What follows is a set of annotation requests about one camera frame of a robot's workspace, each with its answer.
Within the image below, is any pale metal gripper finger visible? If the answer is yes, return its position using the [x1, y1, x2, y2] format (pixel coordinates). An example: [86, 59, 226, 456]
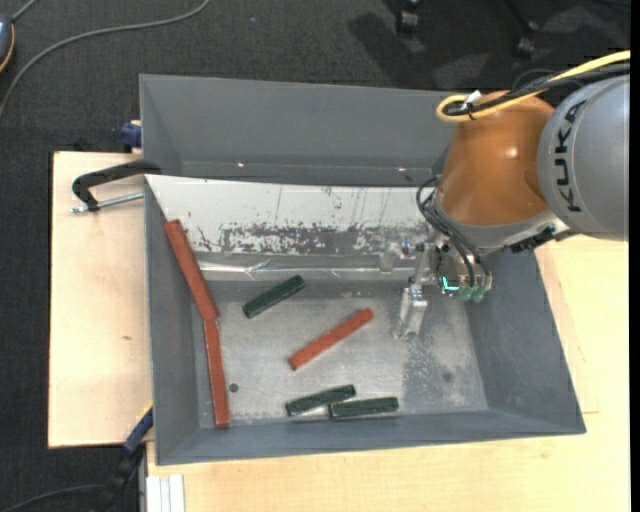
[406, 285, 430, 338]
[391, 287, 413, 338]

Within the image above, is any grey metal bin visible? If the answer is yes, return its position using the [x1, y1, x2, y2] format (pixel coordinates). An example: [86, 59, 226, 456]
[138, 73, 587, 466]

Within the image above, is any red-brown flat block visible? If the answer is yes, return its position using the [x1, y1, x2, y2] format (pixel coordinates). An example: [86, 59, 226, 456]
[163, 219, 221, 321]
[202, 318, 232, 429]
[288, 307, 375, 372]

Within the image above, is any dark green flat block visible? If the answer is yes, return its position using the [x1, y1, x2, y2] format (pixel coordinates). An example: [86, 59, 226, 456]
[327, 396, 401, 421]
[242, 274, 307, 320]
[284, 383, 357, 418]

